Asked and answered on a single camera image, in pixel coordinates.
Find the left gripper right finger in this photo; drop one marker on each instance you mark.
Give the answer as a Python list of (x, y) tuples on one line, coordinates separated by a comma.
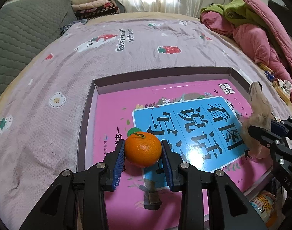
[(227, 206)]

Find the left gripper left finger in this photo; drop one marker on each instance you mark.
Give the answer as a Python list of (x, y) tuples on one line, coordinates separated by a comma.
[(72, 194)]

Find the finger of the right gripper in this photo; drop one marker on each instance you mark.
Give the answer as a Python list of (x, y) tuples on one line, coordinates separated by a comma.
[(275, 143), (282, 128)]

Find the beige mesh drawstring bag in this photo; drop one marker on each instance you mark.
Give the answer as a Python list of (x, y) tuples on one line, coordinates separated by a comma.
[(261, 117)]

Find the red blue snack bowl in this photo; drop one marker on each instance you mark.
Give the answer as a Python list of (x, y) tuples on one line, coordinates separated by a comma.
[(269, 207)]

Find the orange tangerine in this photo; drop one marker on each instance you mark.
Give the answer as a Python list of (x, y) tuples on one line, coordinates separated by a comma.
[(142, 149)]

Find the yellow biscuit packet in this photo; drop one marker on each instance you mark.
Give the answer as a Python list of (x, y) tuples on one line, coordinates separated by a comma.
[(283, 95)]

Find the white patterned scrunchie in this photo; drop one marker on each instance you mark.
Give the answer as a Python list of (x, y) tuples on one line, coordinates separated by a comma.
[(285, 85)]

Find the blue candy wrapper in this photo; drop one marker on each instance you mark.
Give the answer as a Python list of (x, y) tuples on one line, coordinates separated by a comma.
[(270, 76)]

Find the pink blue book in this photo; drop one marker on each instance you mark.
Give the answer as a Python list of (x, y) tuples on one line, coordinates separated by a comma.
[(174, 148)]

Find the purple strawberry bedsheet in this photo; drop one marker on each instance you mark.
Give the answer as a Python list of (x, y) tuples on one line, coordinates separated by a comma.
[(41, 110)]

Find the pink quilted comforter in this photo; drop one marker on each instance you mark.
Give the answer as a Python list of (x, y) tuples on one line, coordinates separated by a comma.
[(271, 47)]

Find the dark shallow box tray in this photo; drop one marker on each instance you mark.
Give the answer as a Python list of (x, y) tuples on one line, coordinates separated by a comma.
[(160, 129)]

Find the black television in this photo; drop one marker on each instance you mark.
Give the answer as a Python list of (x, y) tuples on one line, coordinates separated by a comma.
[(282, 14)]

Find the green garment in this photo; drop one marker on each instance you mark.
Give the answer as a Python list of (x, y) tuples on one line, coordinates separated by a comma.
[(237, 12)]

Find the grey quilted headboard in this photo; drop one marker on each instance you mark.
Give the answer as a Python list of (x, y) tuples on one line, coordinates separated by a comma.
[(26, 28)]

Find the stack of folded blankets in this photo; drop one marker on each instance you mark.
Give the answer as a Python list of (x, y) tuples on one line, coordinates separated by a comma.
[(90, 9)]

